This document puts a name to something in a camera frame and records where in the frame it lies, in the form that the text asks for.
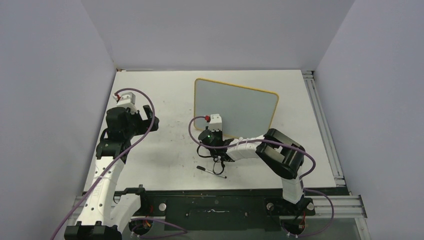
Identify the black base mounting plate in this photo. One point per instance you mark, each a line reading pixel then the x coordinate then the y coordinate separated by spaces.
pixel 231 210

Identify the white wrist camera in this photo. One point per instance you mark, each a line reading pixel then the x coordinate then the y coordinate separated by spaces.
pixel 214 122
pixel 126 101

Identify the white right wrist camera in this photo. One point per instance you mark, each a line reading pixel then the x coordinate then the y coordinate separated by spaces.
pixel 214 122

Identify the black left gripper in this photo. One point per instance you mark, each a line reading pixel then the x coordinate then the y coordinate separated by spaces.
pixel 145 124

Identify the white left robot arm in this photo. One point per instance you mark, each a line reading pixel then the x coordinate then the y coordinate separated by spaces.
pixel 97 220

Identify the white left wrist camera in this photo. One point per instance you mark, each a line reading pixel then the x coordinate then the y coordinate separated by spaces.
pixel 126 101

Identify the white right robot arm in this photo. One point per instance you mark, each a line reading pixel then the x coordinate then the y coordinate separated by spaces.
pixel 281 154

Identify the black whiteboard marker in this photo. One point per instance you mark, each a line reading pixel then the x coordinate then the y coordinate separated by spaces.
pixel 210 172

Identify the aluminium rail frame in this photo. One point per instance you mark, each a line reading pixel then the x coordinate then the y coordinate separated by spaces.
pixel 349 206

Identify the yellow-framed whiteboard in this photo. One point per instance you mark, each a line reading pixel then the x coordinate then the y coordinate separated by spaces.
pixel 244 111

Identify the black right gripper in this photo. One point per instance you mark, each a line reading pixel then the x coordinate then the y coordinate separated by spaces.
pixel 219 133

